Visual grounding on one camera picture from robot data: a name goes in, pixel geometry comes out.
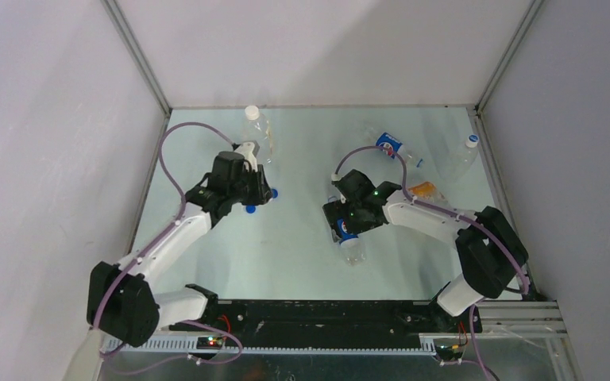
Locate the Pepsi bottle blue label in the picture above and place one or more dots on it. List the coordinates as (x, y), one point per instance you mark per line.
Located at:
(391, 145)

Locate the controller board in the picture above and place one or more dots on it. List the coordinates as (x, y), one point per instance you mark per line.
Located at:
(449, 355)
(210, 343)

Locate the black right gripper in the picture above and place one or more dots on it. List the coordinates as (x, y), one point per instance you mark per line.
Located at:
(337, 209)

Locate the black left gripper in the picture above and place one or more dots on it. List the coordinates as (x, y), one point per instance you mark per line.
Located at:
(263, 193)

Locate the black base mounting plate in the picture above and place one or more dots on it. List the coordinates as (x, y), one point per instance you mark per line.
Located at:
(336, 323)

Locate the clear unlabelled plastic bottle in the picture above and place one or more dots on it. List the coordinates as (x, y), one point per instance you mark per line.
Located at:
(458, 162)

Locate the white bottle cap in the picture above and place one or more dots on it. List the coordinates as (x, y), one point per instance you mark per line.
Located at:
(472, 141)
(252, 112)

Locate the cream label clear bottle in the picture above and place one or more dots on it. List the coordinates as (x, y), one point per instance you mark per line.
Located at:
(260, 131)

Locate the grey aluminium frame rail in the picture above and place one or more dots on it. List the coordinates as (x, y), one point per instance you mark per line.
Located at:
(526, 320)

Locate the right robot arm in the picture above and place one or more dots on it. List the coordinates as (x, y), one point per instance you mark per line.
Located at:
(489, 250)

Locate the white slotted cable duct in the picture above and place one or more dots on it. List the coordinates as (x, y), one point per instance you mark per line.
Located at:
(186, 344)

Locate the left controller board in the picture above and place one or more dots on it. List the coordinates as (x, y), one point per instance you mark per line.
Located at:
(210, 343)

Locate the right controller board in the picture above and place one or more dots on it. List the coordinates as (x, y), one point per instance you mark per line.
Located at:
(449, 355)

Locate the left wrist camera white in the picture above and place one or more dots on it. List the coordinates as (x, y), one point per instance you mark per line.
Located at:
(249, 150)

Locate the orange label plastic bottle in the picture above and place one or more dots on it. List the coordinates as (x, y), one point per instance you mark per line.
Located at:
(428, 192)

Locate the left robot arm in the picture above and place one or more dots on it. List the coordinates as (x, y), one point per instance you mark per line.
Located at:
(121, 301)

